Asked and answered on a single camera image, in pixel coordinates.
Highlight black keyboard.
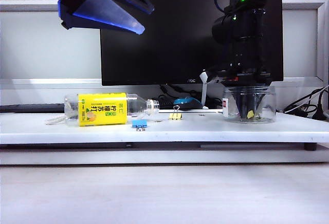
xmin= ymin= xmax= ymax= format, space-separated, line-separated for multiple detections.
xmin=0 ymin=98 xmax=178 ymax=114

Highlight clear bottle yellow label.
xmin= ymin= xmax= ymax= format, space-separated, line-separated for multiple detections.
xmin=64 ymin=92 xmax=160 ymax=127

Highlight aluminium partition frame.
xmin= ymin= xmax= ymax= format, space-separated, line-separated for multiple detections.
xmin=0 ymin=0 xmax=329 ymax=91

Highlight black looped cable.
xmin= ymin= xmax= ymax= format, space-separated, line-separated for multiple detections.
xmin=277 ymin=86 xmax=329 ymax=119

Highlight blue binder clip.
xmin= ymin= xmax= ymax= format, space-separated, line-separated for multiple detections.
xmin=132 ymin=120 xmax=148 ymax=132

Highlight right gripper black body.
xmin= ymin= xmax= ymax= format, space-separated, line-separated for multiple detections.
xmin=199 ymin=63 xmax=273 ymax=87

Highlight black AOC monitor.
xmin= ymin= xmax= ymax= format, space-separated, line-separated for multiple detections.
xmin=99 ymin=0 xmax=285 ymax=87

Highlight round transparent plastic box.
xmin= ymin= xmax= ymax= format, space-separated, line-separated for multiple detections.
xmin=222 ymin=85 xmax=277 ymax=124

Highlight black cable under monitor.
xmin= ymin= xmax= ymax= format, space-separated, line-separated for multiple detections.
xmin=151 ymin=84 xmax=191 ymax=109

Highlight white raised desk board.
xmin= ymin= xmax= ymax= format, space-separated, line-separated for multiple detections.
xmin=0 ymin=110 xmax=329 ymax=145

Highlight left gripper blue body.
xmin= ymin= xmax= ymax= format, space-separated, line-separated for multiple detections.
xmin=58 ymin=0 xmax=93 ymax=31

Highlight black power plug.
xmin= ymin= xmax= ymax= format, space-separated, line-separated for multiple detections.
xmin=312 ymin=98 xmax=329 ymax=121

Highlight white braided cord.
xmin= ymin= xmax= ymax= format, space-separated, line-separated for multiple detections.
xmin=46 ymin=115 xmax=68 ymax=126

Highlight blue computer mouse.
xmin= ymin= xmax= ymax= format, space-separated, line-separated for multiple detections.
xmin=173 ymin=97 xmax=204 ymax=110

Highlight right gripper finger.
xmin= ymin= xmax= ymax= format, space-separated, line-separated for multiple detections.
xmin=247 ymin=86 xmax=267 ymax=119
xmin=230 ymin=86 xmax=249 ymax=119

